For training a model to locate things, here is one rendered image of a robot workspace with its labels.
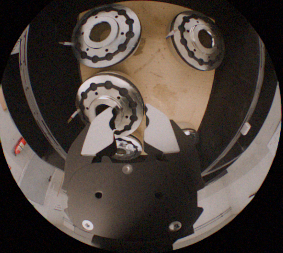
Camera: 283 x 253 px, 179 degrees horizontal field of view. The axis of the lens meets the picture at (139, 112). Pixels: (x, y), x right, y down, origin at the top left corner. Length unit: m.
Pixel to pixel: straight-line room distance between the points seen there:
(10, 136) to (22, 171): 0.88
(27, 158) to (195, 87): 3.18
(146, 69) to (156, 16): 0.10
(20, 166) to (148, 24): 3.15
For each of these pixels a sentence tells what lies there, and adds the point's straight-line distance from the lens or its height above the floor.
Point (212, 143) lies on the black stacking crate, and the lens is 0.22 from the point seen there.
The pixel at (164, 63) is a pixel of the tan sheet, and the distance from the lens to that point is 0.16.
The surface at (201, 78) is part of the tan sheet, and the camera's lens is 0.19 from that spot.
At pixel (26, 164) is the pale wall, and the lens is 3.07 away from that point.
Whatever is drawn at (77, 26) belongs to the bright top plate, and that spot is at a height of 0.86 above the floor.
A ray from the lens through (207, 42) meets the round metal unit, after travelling 0.17.
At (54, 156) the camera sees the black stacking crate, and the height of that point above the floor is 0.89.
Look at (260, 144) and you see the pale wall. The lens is 3.38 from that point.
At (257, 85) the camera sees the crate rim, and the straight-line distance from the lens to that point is 0.17.
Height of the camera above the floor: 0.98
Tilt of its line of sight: 58 degrees down
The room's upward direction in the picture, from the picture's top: 179 degrees clockwise
